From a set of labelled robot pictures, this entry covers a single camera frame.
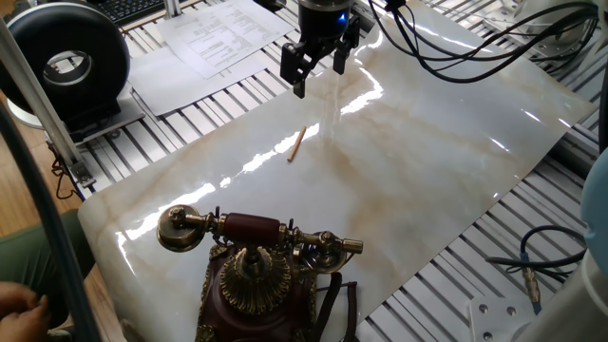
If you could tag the white device base plate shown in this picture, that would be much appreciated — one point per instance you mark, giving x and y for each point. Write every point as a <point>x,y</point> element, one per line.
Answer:
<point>128,114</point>

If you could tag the green trousers leg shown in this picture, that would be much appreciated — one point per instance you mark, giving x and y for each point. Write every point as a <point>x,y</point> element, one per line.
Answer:
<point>28,252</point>

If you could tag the printed paper sheet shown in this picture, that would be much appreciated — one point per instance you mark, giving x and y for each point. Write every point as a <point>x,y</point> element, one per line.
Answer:
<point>223,33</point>

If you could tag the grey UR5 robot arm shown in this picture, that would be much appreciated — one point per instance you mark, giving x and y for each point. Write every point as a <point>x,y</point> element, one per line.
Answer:
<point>570,304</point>

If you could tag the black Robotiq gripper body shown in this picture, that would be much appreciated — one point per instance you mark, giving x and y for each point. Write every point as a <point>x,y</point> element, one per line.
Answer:
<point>323,19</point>

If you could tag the person bare hand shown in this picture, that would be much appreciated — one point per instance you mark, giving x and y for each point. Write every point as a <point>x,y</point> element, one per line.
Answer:
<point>24,325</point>
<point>14,292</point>

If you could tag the silver perforated metal plate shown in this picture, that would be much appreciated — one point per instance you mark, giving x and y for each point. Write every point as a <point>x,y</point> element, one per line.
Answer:
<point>546,43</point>

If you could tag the maroon brass phone handset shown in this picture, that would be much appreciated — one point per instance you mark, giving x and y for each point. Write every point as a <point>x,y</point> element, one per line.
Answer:
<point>249,229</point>

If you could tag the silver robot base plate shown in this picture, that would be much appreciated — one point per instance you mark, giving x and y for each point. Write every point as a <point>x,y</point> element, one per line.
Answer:
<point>494,318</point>

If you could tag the black computer keyboard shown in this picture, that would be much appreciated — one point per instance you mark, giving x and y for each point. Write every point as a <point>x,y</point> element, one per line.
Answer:
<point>128,9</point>

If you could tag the glossy marble pattern mat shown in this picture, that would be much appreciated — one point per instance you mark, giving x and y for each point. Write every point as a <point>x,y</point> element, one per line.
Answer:
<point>380,190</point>

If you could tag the aluminium frame bar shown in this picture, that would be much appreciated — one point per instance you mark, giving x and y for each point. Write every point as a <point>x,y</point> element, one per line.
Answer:
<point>38,100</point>

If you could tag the short wooden stick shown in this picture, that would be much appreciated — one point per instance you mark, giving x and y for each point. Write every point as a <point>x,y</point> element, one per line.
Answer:
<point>296,144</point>

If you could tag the maroon brass rotary phone base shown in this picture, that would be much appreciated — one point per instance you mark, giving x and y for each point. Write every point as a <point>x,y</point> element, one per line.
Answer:
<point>256,304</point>

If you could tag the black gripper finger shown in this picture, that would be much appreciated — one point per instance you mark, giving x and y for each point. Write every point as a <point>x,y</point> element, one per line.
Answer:
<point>292,62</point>
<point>339,59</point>

